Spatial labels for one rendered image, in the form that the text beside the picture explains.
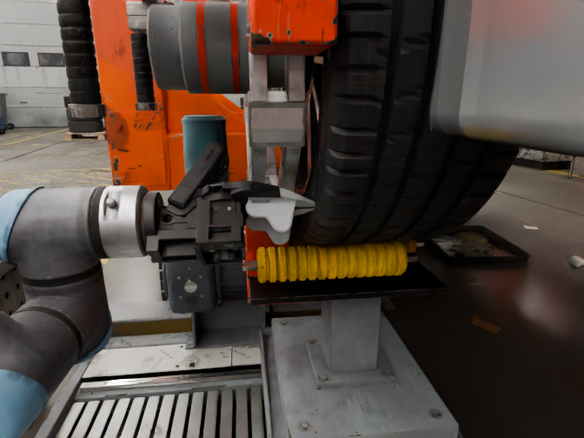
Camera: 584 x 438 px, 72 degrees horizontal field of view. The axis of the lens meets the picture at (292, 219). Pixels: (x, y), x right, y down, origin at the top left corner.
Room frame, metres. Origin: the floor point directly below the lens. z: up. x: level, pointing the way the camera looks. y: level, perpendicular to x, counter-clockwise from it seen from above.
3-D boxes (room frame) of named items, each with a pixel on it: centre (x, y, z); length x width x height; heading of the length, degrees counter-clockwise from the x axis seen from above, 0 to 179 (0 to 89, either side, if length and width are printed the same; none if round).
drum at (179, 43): (0.72, 0.12, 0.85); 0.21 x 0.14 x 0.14; 97
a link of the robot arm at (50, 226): (0.47, 0.29, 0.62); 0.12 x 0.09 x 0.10; 97
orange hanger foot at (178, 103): (1.24, 0.10, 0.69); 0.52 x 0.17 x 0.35; 97
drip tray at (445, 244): (2.08, -0.97, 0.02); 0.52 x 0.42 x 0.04; 1
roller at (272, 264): (0.62, -0.07, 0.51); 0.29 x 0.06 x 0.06; 97
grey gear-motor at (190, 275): (1.03, 0.13, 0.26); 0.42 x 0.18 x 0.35; 97
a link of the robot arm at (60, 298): (0.46, 0.29, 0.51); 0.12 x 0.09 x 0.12; 3
